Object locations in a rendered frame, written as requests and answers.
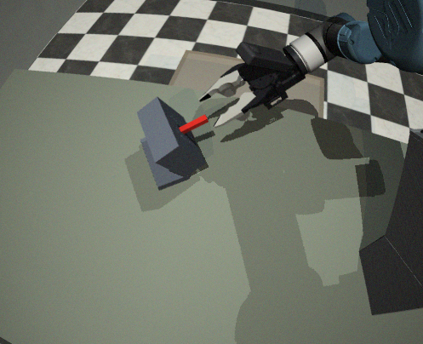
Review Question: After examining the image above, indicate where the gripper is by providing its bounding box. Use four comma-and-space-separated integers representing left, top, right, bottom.
199, 45, 308, 128

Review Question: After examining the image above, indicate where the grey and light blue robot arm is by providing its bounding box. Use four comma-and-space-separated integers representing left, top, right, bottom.
236, 0, 423, 76

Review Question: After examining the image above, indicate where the red rectangular bar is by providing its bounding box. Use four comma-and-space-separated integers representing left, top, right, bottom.
179, 115, 208, 134

